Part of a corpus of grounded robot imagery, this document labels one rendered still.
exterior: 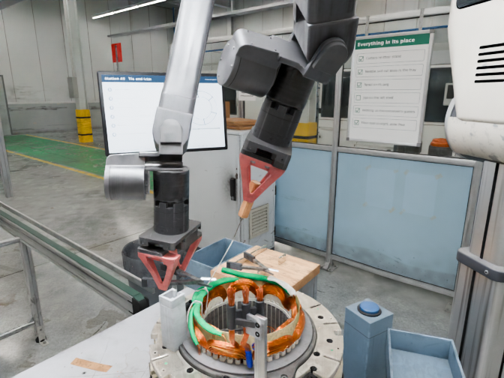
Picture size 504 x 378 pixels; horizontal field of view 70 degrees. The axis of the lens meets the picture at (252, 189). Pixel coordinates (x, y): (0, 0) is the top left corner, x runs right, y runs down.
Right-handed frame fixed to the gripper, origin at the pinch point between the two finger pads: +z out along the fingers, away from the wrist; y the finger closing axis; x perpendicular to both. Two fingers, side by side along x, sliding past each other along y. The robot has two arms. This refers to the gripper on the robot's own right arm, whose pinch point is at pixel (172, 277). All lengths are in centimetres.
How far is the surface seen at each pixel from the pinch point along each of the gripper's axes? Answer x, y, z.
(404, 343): 40.8, -11.7, 10.5
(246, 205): 13.0, 0.5, -15.4
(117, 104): -66, -75, -22
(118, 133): -65, -74, -11
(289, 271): 16.1, -28.4, 9.9
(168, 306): 4.1, 8.4, -0.5
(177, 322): 5.3, 7.8, 2.4
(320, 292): 14, -202, 118
